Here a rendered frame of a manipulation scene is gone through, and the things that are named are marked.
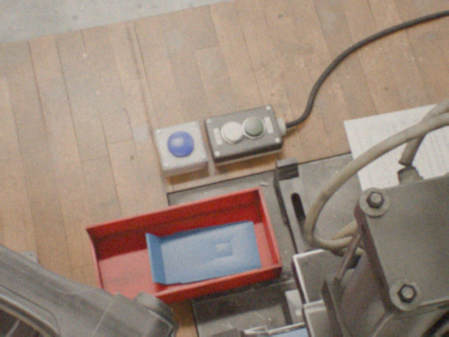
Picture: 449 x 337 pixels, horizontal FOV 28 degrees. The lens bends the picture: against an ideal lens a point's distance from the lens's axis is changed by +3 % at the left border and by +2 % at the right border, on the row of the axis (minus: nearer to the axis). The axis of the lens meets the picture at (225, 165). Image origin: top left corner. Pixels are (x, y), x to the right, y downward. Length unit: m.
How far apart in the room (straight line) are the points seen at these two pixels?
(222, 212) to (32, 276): 0.50
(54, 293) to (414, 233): 0.35
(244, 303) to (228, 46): 0.41
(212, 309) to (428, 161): 0.39
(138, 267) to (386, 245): 0.67
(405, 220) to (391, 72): 0.76
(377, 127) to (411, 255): 0.72
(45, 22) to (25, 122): 1.16
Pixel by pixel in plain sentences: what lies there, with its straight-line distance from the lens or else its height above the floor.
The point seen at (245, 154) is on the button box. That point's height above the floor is 0.92.
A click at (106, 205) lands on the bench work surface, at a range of 1.31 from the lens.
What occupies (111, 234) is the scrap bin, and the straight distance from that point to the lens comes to 1.28.
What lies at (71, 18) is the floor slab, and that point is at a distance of 2.51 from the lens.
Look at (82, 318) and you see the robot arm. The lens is 0.84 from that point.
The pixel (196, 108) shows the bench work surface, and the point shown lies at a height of 0.90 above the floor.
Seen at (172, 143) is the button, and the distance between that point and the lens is 1.29.
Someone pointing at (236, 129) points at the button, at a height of 0.94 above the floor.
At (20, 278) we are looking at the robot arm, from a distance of 0.84.
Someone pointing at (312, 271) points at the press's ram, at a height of 1.14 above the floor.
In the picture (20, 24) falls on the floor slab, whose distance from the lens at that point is 2.53.
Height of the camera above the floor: 2.13
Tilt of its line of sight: 68 degrees down
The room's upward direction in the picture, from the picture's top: straight up
